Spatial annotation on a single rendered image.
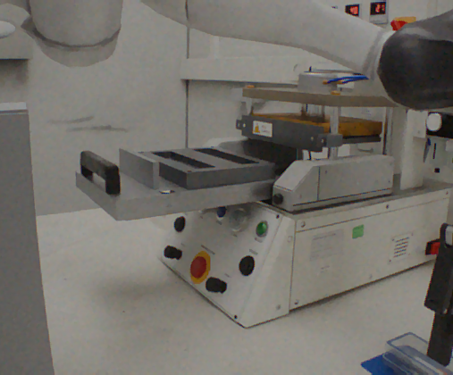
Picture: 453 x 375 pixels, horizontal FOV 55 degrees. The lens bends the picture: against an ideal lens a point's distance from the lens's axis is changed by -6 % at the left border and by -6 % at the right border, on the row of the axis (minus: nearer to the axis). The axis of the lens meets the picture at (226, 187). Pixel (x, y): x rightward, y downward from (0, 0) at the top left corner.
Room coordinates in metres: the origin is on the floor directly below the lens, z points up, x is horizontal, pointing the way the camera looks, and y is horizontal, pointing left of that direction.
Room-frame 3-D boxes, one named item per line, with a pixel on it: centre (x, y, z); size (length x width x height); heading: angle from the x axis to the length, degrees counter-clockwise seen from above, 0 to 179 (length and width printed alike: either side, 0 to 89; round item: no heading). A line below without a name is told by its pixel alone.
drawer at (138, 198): (0.76, 0.08, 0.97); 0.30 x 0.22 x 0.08; 123
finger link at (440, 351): (0.44, -0.26, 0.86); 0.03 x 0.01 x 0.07; 29
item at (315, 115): (0.91, -0.18, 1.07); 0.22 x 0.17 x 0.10; 33
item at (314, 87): (0.92, -0.21, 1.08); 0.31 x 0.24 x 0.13; 33
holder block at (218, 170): (0.78, 0.04, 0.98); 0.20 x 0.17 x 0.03; 33
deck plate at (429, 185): (0.94, -0.21, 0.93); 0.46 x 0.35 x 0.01; 123
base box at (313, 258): (0.90, -0.18, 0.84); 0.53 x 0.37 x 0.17; 123
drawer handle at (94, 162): (0.68, 0.20, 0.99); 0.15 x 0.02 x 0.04; 33
